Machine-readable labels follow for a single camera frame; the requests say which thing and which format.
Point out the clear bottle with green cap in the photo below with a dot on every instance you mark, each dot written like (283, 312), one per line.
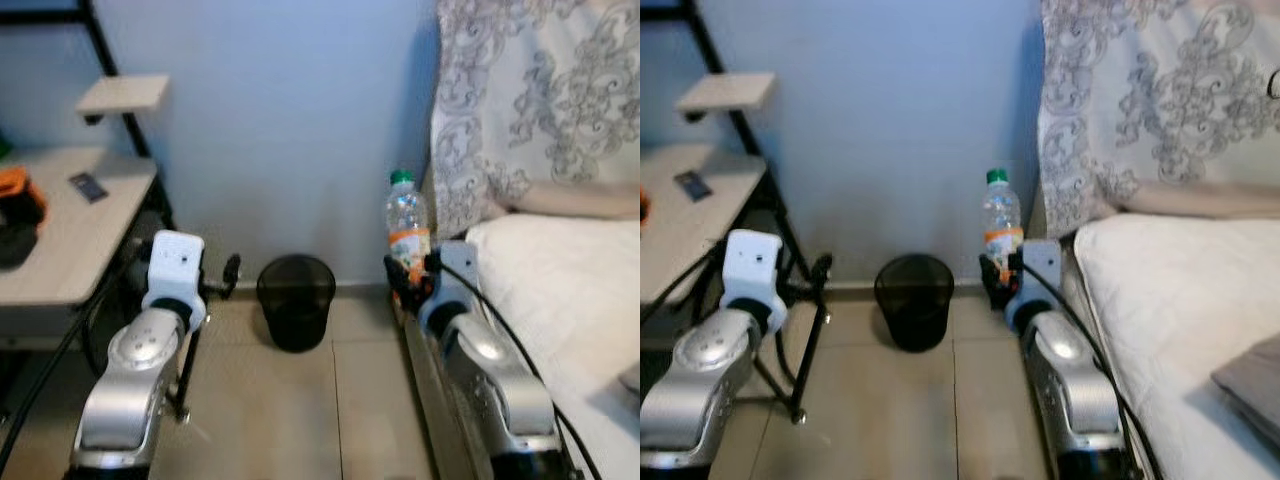
(1001, 215)
(407, 215)

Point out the dark phone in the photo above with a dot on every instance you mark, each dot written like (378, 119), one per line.
(88, 187)
(692, 186)

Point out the orange and black object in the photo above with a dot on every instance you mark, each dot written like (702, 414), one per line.
(644, 206)
(20, 215)

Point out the beige padded bed bolster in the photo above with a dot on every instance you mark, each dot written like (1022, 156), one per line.
(580, 200)
(1200, 200)

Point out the white quilted mattress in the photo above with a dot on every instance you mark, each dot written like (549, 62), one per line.
(570, 290)
(1170, 290)

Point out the light wooden desk top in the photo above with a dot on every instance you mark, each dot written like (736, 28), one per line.
(70, 240)
(690, 220)

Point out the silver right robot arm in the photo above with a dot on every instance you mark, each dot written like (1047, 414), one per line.
(490, 385)
(1065, 385)

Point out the black metal desk frame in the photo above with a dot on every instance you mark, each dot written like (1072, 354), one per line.
(660, 14)
(40, 16)

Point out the grey pillow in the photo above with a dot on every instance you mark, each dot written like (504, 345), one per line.
(1255, 390)

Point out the grey floral patterned cloth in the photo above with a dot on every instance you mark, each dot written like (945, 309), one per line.
(1150, 90)
(540, 90)

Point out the black mesh waste bin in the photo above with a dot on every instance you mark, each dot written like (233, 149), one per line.
(914, 300)
(296, 300)

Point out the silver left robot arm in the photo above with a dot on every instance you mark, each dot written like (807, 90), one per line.
(130, 380)
(700, 390)

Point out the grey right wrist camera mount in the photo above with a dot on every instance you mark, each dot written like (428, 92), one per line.
(1045, 262)
(460, 262)

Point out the small light wooden shelf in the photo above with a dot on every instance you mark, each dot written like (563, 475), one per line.
(725, 92)
(122, 94)

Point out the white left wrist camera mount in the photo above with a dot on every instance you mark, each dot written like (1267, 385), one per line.
(172, 262)
(750, 262)

